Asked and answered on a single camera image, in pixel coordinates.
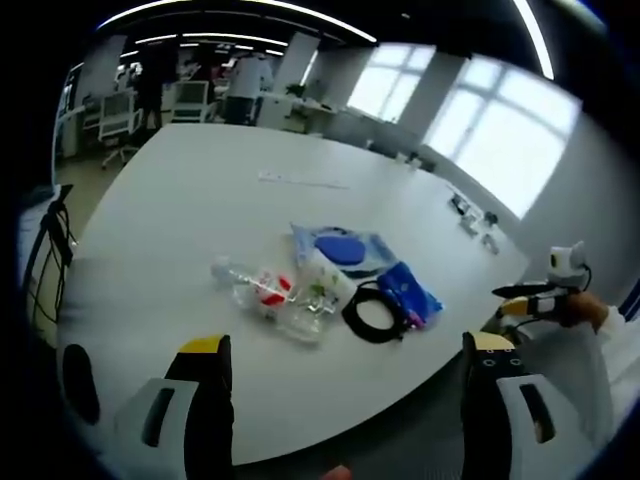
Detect clear plastic cup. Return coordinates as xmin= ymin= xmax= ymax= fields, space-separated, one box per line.
xmin=282 ymin=293 xmax=337 ymax=347

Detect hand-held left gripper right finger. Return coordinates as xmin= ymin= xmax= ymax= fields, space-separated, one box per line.
xmin=460 ymin=330 xmax=569 ymax=480

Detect blue cloth pouch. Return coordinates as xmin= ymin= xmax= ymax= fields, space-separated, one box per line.
xmin=376 ymin=260 xmax=446 ymax=330

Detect white mesh office chair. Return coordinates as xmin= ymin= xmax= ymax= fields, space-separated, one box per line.
xmin=96 ymin=91 xmax=145 ymax=169
xmin=171 ymin=78 xmax=211 ymax=125

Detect large bright window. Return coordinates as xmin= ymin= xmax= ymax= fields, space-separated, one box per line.
xmin=346 ymin=43 xmax=437 ymax=125
xmin=423 ymin=56 xmax=585 ymax=220

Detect blue plastic package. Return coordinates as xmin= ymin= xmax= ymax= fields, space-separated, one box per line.
xmin=288 ymin=222 xmax=402 ymax=282

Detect small dark desk gadgets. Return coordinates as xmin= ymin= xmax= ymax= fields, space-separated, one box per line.
xmin=446 ymin=191 xmax=502 ymax=255

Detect person's right hand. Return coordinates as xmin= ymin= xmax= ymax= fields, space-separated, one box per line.
xmin=557 ymin=291 xmax=609 ymax=332

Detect black chair armrest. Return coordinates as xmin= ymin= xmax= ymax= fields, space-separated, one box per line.
xmin=60 ymin=343 xmax=102 ymax=427

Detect white tabletop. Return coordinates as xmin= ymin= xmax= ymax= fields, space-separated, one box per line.
xmin=55 ymin=122 xmax=532 ymax=467

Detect clear plastic bag with items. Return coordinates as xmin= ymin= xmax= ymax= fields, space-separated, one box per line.
xmin=211 ymin=255 xmax=301 ymax=321

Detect white cabinet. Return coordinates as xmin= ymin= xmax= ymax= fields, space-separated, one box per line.
xmin=256 ymin=91 xmax=302 ymax=132

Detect black cable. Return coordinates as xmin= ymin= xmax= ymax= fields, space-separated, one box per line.
xmin=340 ymin=280 xmax=407 ymax=345

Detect black hanging cables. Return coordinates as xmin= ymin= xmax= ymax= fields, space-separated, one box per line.
xmin=23 ymin=183 xmax=80 ymax=326

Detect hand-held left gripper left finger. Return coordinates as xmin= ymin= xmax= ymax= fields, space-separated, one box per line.
xmin=113 ymin=334 xmax=237 ymax=480

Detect long ceiling light strip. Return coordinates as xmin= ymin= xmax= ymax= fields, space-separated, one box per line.
xmin=513 ymin=0 xmax=556 ymax=81
xmin=96 ymin=0 xmax=377 ymax=45

